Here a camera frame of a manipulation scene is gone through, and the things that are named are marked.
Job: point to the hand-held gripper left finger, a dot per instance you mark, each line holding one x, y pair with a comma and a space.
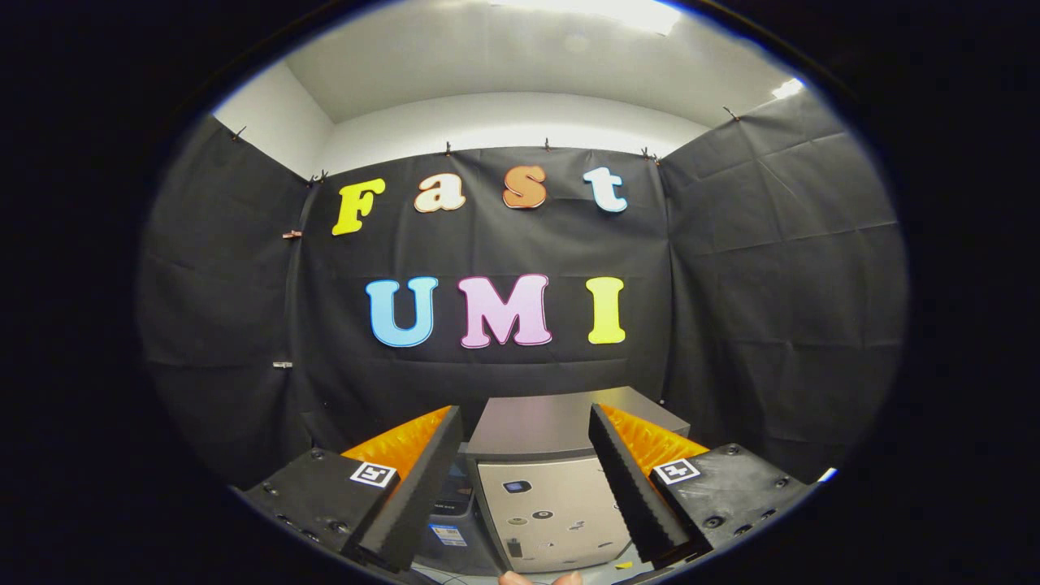
422, 487

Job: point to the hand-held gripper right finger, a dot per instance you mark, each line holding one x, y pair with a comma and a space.
626, 487

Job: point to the black backdrop cloth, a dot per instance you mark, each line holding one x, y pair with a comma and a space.
756, 284

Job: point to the small ceiling light panel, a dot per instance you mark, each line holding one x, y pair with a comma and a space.
788, 87

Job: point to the large ceiling light panel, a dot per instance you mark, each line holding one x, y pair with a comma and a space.
593, 12

